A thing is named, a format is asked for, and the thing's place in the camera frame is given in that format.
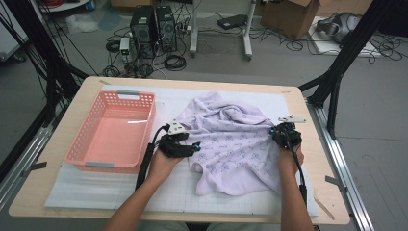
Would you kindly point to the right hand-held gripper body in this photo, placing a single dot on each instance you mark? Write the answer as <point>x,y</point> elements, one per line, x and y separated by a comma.
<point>288,134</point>

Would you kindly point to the lilac patterned towel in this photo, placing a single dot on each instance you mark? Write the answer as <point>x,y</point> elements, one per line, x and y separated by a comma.
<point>234,144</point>

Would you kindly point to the clear plastic bag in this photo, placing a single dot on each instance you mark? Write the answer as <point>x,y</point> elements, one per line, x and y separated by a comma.
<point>81,23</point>

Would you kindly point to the person's right hand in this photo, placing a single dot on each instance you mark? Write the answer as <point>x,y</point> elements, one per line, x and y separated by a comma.
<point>290,160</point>

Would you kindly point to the black frame strut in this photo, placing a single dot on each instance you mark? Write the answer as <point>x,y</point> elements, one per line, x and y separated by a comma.
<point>41,48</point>
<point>346,48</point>

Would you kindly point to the large cardboard box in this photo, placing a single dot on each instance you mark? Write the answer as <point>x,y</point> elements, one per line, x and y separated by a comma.
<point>288,17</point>

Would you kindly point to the small white power box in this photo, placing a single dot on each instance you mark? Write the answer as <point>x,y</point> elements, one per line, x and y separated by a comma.
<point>124,48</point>

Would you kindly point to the aluminium rail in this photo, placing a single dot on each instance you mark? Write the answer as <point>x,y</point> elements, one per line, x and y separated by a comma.
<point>343,170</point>
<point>25,157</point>

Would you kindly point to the pink plastic basket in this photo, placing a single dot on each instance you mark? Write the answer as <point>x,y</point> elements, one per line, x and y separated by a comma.
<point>112,138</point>

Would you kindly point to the white cabinet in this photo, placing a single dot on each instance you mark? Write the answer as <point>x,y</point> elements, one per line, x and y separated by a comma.
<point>9,38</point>

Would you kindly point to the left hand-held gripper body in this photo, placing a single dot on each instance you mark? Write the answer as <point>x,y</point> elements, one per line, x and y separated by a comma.
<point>173,146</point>

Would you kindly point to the black computer tower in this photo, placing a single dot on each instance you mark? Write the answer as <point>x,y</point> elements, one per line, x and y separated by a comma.
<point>143,32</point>
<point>166,29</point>

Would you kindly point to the white round table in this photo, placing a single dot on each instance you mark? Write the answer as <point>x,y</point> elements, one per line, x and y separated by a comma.
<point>64,5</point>

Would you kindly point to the grey metal bracket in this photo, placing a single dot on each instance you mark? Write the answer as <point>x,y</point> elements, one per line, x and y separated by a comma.
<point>35,166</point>
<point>336,183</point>

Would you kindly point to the black flat device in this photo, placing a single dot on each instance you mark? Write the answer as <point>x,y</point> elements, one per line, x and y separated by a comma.
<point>231,21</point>

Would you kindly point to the person's left hand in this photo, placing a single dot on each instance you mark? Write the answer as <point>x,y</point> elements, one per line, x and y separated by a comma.
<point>163,166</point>

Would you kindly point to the white gridded mat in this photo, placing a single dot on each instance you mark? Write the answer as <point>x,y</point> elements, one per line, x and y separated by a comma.
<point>106,189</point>

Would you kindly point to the white floor board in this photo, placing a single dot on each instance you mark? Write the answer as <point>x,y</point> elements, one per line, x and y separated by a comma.
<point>324,46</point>

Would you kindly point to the thin wooden stick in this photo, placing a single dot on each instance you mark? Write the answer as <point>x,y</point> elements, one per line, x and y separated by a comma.
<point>325,209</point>

